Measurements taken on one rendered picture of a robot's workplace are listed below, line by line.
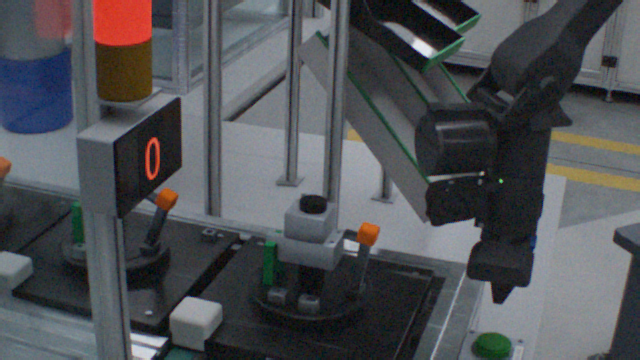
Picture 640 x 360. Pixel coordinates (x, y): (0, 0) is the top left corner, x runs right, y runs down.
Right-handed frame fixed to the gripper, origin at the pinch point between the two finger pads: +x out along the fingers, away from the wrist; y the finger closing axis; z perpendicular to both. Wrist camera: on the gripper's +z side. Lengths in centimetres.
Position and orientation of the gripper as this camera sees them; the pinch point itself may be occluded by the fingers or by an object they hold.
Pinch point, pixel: (502, 274)
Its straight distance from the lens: 94.7
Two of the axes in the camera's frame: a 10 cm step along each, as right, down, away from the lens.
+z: -9.6, -1.5, 2.5
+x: -0.4, 9.1, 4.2
